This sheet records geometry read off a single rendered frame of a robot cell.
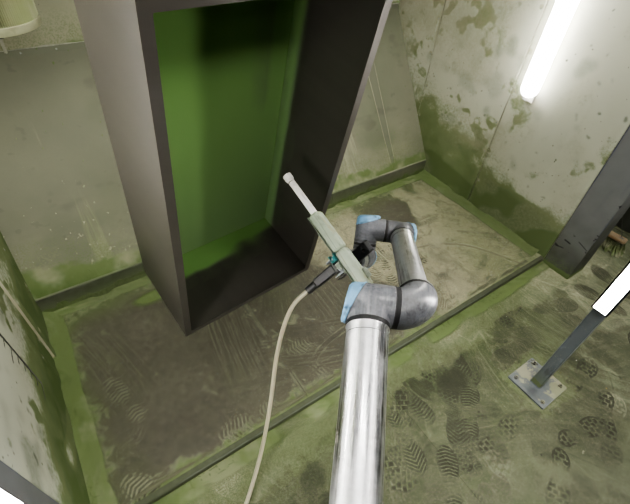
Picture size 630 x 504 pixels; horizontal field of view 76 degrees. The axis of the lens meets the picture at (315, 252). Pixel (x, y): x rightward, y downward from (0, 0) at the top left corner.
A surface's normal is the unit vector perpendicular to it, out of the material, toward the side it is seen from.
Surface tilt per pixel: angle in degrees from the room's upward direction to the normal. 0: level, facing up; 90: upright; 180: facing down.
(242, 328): 0
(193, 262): 12
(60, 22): 90
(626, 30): 90
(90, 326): 0
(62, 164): 57
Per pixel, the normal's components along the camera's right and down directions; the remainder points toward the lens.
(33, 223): 0.50, 0.11
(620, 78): -0.83, 0.36
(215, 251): 0.18, -0.59
